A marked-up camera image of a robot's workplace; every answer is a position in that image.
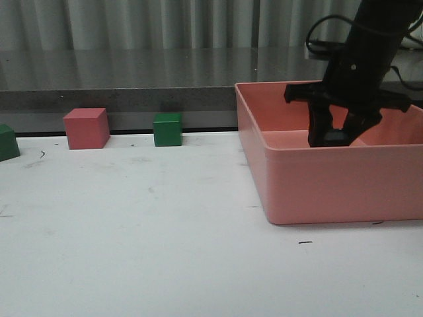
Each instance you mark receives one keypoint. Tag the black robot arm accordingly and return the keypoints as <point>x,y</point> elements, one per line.
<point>378,25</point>

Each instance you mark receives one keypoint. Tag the yellow mushroom push button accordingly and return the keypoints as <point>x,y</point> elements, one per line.
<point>335,138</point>

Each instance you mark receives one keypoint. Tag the pink cube block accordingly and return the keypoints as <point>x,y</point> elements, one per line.
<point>87,128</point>

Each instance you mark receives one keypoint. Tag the green cube block centre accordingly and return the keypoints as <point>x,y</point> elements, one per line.
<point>167,129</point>

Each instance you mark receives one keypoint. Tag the green block left edge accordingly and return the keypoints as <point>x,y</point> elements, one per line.
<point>9,148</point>

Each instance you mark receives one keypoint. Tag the pink plastic bin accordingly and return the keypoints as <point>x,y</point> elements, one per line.
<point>377,178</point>

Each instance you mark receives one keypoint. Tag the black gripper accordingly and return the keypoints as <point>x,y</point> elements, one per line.
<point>352,80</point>

